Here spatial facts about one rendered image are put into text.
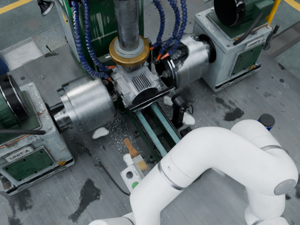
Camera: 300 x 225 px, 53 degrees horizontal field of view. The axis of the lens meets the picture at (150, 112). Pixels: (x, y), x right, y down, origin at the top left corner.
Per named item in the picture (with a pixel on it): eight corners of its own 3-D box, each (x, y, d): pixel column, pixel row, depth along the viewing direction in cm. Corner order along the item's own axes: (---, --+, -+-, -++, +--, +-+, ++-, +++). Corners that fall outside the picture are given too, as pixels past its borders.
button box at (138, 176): (125, 173, 128) (118, 172, 123) (137, 164, 127) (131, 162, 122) (144, 209, 120) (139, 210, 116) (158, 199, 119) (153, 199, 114)
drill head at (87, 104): (39, 117, 152) (21, 89, 131) (105, 88, 162) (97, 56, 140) (57, 157, 141) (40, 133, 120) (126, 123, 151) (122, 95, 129)
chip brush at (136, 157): (121, 141, 158) (121, 140, 157) (129, 137, 159) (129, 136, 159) (139, 174, 149) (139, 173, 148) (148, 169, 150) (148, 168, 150)
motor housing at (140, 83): (111, 88, 161) (107, 65, 144) (142, 74, 166) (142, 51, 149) (129, 116, 152) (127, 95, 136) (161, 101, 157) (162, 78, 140)
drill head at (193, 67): (138, 72, 167) (136, 40, 145) (199, 45, 177) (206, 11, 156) (161, 106, 156) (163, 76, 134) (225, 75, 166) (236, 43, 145)
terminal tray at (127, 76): (116, 67, 149) (114, 57, 143) (135, 59, 151) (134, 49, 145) (127, 84, 143) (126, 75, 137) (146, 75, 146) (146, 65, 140)
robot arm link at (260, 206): (263, 261, 98) (241, 219, 111) (298, 248, 97) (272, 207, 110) (243, 162, 68) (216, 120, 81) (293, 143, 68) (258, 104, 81)
